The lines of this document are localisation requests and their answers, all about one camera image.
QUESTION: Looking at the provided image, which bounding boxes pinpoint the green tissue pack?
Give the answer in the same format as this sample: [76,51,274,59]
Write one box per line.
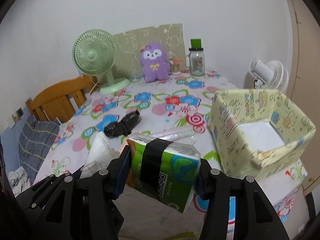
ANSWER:
[126,134,201,213]

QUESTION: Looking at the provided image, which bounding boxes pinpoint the black plastic bag bundle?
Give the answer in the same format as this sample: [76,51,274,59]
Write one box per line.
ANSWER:
[104,110,140,138]

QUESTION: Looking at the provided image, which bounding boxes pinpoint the clear zip bag bundle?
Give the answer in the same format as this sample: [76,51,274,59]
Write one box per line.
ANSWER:
[151,127,196,145]

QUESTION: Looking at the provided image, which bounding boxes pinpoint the white crumpled cloth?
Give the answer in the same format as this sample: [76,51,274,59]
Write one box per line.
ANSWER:
[8,166,31,197]

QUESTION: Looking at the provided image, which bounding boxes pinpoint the grey plaid pillow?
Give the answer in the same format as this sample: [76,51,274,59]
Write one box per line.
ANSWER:
[18,115,59,184]

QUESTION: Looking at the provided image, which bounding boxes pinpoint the yellow cartoon storage box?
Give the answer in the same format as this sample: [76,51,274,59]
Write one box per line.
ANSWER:
[208,89,316,180]

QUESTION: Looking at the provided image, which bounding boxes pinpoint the white standing fan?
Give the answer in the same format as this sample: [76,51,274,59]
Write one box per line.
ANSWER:
[244,59,290,93]

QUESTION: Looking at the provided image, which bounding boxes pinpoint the green desk fan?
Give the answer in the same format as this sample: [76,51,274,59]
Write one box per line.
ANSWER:
[72,29,130,95]

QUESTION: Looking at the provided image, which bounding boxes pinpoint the glass jar green lid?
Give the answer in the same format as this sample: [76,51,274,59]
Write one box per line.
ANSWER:
[187,38,205,76]

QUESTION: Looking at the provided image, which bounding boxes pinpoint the purple plush toy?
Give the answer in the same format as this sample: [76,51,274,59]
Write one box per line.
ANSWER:
[139,42,170,83]

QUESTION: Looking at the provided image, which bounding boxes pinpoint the cotton swab container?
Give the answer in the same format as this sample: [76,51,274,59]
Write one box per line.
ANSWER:
[169,59,184,75]

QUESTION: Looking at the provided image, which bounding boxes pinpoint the cardboard sheet with cartoons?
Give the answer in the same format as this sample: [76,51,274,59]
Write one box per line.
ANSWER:
[112,23,186,79]

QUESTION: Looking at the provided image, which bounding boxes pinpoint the beige door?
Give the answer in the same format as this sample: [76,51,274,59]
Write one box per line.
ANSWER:
[287,0,319,194]

